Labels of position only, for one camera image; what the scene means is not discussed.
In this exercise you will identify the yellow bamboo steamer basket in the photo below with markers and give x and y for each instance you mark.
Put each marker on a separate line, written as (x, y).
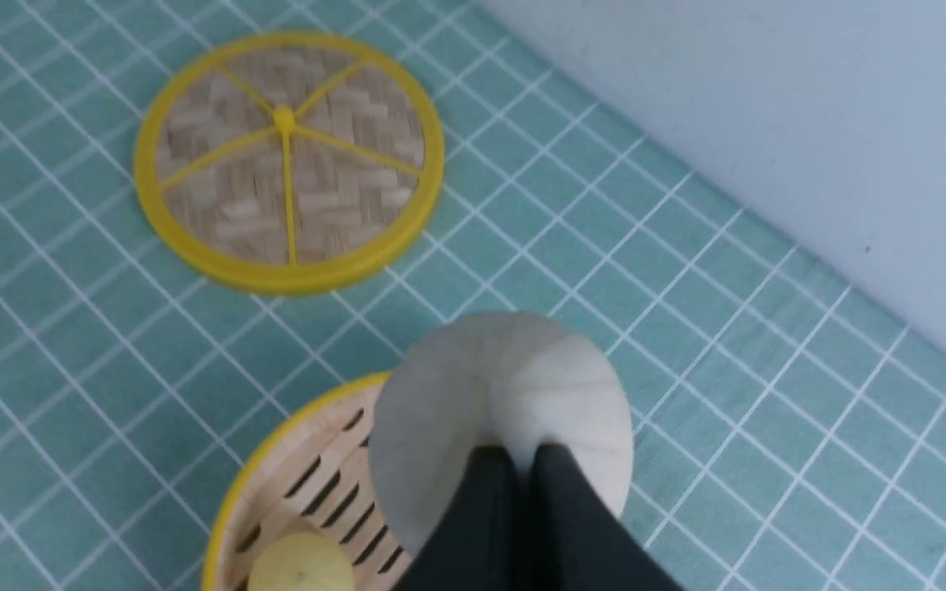
(311, 474)

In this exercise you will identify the yellow bamboo steamer lid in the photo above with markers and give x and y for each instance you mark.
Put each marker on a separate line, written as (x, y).
(291, 162)

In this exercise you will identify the green checked tablecloth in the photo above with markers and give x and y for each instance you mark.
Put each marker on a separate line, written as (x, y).
(790, 433)

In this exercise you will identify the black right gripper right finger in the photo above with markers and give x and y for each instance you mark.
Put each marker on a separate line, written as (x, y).
(576, 543)

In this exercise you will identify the yellow steamed bun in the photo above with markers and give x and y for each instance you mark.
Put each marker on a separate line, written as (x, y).
(303, 561)

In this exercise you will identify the white steamed bun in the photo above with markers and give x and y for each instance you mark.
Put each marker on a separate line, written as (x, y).
(506, 379)

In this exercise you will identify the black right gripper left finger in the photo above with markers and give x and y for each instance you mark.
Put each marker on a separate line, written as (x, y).
(477, 544)

